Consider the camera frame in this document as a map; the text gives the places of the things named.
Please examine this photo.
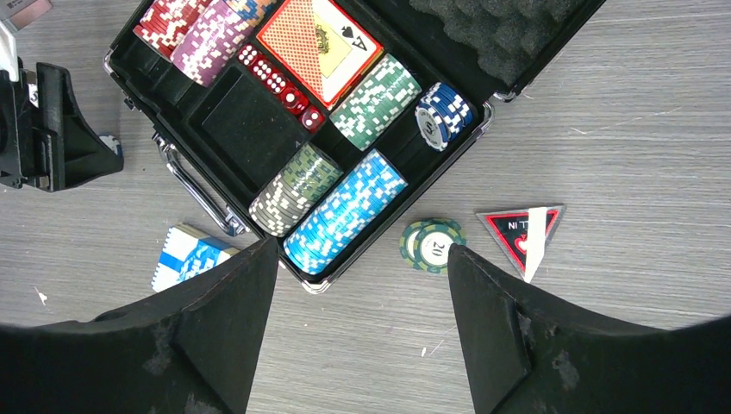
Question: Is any white paper scrap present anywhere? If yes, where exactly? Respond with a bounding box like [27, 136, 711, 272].
[524, 207, 547, 284]

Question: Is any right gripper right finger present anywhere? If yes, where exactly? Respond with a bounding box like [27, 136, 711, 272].
[448, 245, 657, 413]

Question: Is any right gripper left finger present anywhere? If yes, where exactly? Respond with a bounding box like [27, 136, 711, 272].
[92, 238, 278, 413]

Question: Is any green poker chip stack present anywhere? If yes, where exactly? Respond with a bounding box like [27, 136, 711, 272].
[330, 53, 422, 151]

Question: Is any blue playing card deck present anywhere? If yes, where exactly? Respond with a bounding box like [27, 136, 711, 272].
[151, 223, 240, 292]

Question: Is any grey camo chip stack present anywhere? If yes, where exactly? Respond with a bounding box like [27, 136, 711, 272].
[249, 143, 343, 237]

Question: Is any blue orange chip stack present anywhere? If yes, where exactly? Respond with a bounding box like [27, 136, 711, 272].
[226, 0, 278, 26]

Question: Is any red die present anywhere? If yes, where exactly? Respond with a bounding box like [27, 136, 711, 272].
[250, 58, 276, 82]
[299, 105, 326, 132]
[237, 43, 261, 67]
[265, 72, 291, 97]
[279, 86, 309, 116]

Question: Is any red poker chip stack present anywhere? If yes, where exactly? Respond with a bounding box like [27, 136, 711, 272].
[133, 0, 211, 60]

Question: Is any light blue chip stack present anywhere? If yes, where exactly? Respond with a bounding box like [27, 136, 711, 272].
[284, 149, 408, 275]

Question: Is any red triangle all-in button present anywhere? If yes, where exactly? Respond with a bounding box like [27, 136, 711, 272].
[476, 204, 565, 280]

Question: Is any dark green chip pile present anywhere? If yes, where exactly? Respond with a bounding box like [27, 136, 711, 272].
[399, 217, 467, 275]

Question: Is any purple poker chip stack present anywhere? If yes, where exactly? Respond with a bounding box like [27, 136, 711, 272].
[171, 1, 252, 87]

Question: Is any red playing card deck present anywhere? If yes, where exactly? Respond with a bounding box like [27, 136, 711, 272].
[257, 0, 384, 110]

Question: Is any black poker chip case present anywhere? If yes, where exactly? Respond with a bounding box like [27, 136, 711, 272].
[105, 1, 600, 294]

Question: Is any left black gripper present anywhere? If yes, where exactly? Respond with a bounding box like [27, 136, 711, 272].
[1, 58, 124, 192]

